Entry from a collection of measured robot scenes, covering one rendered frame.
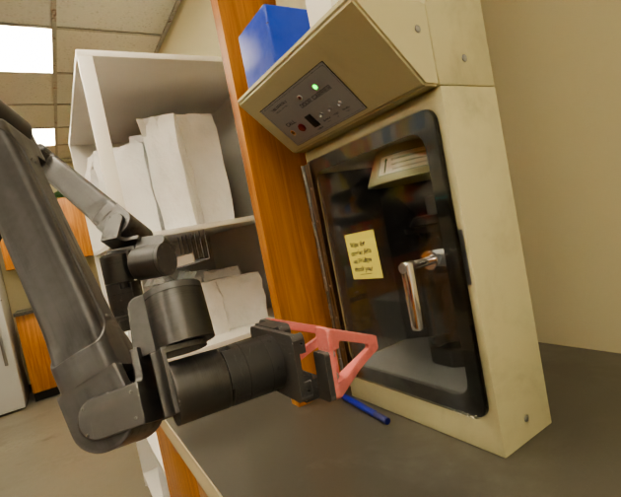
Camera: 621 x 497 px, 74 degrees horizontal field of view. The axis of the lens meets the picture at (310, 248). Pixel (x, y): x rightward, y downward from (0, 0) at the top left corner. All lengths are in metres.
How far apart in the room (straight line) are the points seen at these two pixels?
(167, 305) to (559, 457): 0.50
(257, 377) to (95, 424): 0.14
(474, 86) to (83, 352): 0.54
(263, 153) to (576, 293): 0.68
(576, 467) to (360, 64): 0.54
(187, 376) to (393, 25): 0.42
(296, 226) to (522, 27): 0.60
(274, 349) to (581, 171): 0.70
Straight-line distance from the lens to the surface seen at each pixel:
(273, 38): 0.67
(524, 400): 0.65
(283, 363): 0.42
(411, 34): 0.55
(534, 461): 0.63
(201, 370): 0.40
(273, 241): 0.78
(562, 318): 1.02
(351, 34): 0.53
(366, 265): 0.67
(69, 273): 0.47
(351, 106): 0.61
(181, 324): 0.40
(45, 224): 0.50
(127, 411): 0.40
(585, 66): 0.95
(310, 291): 0.82
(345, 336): 0.41
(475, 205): 0.56
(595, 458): 0.65
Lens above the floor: 1.27
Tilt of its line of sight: 3 degrees down
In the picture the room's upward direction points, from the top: 11 degrees counter-clockwise
